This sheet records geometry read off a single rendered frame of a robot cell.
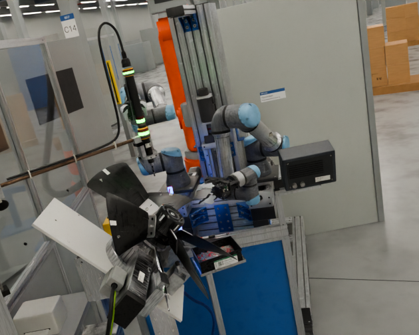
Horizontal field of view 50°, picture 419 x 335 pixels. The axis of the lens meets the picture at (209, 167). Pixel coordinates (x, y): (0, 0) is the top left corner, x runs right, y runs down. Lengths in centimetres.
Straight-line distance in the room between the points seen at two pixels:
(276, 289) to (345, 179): 165
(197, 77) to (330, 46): 137
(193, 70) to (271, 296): 137
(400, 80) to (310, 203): 559
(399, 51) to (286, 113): 564
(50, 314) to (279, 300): 125
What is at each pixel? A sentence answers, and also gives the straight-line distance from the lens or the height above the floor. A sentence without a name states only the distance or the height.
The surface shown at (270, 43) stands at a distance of 363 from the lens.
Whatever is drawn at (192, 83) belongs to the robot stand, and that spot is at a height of 161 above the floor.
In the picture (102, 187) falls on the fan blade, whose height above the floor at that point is 138.
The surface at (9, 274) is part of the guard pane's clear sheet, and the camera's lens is 220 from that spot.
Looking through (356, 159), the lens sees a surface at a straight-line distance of 397.
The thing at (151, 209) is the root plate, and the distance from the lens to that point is 189.
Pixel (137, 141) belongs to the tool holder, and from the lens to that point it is 183.
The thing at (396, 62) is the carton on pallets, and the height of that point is 55.
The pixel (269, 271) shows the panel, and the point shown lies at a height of 60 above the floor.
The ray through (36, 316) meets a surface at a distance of 203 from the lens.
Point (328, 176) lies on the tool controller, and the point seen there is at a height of 109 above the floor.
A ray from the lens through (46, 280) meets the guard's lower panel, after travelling 250.
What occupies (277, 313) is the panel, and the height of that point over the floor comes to 33.
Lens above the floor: 192
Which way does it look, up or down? 17 degrees down
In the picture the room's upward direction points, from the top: 12 degrees counter-clockwise
